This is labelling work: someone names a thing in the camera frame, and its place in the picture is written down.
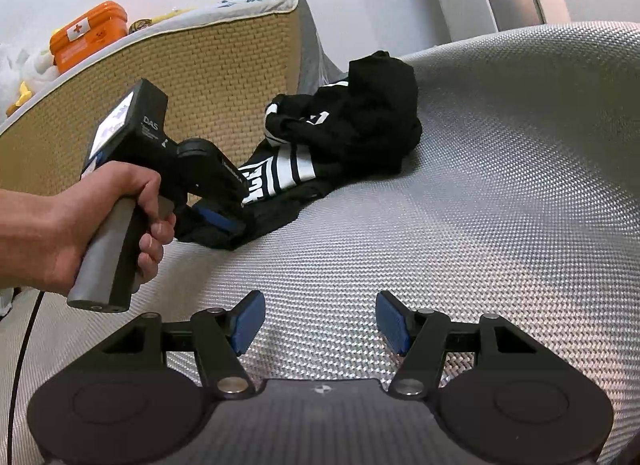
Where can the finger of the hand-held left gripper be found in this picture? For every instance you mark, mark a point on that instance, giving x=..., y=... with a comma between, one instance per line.
x=215, y=217

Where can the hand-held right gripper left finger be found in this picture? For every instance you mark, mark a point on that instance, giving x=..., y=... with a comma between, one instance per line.
x=248, y=320

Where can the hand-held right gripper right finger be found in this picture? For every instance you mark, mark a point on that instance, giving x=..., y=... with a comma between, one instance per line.
x=392, y=322

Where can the black white-print shirt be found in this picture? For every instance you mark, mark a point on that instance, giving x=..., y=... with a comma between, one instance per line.
x=360, y=115

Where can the person's left forearm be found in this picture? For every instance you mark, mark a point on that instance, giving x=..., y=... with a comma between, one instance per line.
x=25, y=235

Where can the person's left hand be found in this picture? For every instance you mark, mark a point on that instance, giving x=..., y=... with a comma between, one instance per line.
x=100, y=215

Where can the tan woven headboard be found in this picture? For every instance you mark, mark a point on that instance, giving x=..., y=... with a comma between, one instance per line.
x=200, y=70

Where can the yellow patterned toy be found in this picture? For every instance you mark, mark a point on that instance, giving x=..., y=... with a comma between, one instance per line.
x=142, y=27

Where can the orange first aid box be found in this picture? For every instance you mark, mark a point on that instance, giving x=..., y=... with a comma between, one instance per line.
x=85, y=40

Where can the white duck plush toy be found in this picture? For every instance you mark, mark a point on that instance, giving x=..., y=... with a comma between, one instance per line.
x=30, y=70

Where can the grey patterned cloth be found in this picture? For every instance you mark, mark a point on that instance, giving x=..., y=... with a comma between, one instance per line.
x=312, y=55

